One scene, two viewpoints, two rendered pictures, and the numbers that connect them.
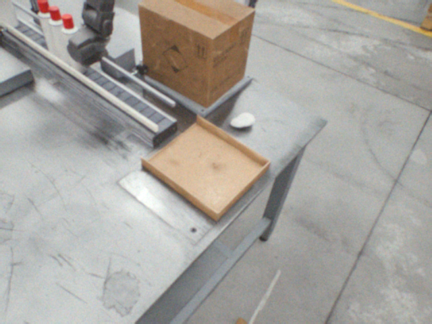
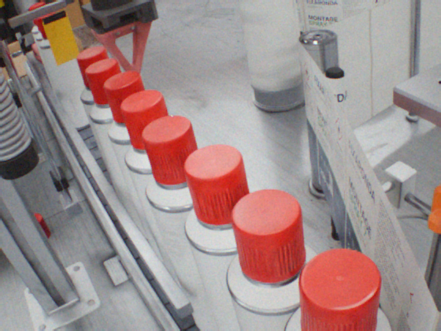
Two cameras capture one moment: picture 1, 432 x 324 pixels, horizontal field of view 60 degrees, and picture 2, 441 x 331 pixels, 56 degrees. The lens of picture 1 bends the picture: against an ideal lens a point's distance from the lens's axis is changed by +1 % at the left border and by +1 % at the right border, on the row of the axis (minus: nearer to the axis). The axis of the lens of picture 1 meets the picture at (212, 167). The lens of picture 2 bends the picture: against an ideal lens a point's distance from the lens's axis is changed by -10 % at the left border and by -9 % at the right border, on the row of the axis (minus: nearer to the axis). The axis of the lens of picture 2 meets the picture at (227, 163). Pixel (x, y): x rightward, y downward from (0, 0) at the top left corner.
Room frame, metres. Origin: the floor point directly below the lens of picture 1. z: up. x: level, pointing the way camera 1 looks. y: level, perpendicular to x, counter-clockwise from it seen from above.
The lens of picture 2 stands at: (1.63, 1.18, 1.22)
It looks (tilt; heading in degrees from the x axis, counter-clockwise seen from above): 35 degrees down; 211
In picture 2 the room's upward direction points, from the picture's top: 12 degrees counter-clockwise
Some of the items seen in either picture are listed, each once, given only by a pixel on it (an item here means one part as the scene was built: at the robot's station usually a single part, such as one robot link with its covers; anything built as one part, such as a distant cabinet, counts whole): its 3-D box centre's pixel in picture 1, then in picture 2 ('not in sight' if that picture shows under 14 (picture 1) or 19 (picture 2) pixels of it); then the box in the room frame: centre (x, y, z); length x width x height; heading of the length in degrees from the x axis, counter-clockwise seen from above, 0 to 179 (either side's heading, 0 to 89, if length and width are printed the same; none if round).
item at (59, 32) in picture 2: not in sight; (61, 38); (1.29, 0.79, 1.09); 0.03 x 0.01 x 0.06; 145
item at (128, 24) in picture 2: not in sight; (123, 39); (1.21, 0.81, 1.06); 0.07 x 0.07 x 0.09; 56
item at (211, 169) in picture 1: (206, 163); (35, 50); (0.74, 0.02, 0.85); 0.30 x 0.26 x 0.04; 55
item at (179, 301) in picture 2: (63, 34); (50, 91); (1.17, 0.58, 0.96); 1.07 x 0.01 x 0.01; 55
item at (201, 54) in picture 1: (196, 44); not in sight; (1.17, 0.11, 0.99); 0.30 x 0.24 x 0.27; 59
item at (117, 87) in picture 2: not in sight; (152, 176); (1.37, 0.94, 0.98); 0.05 x 0.05 x 0.20
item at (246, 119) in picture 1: (243, 120); not in sight; (0.95, -0.08, 0.85); 0.08 x 0.07 x 0.04; 85
